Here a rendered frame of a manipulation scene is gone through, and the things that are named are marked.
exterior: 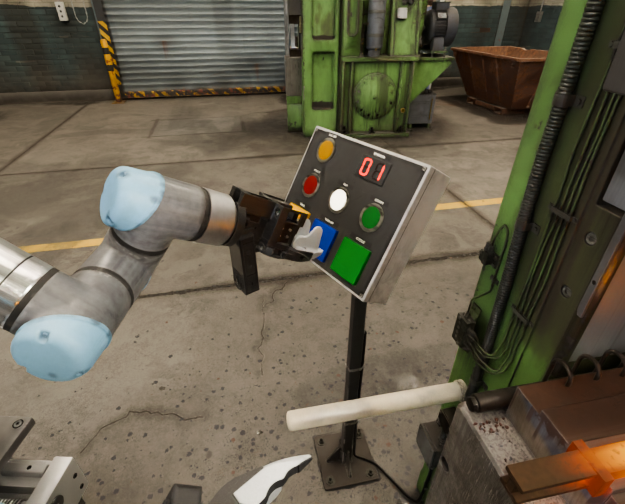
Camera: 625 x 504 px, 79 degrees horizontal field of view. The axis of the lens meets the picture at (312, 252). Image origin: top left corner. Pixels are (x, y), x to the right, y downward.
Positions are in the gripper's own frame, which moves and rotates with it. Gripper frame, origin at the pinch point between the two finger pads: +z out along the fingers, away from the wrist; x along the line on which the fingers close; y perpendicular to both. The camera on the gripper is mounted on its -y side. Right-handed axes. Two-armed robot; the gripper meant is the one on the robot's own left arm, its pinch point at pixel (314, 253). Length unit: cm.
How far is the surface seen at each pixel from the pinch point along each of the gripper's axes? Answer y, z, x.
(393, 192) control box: 15.6, 10.4, -2.1
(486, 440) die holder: -10.5, 10.5, -36.1
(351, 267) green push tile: -0.8, 9.6, -1.5
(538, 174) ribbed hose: 27.8, 19.0, -20.5
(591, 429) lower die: -0.9, 12.2, -44.5
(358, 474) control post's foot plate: -80, 71, 2
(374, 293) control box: -3.3, 12.6, -7.0
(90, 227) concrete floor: -102, 35, 264
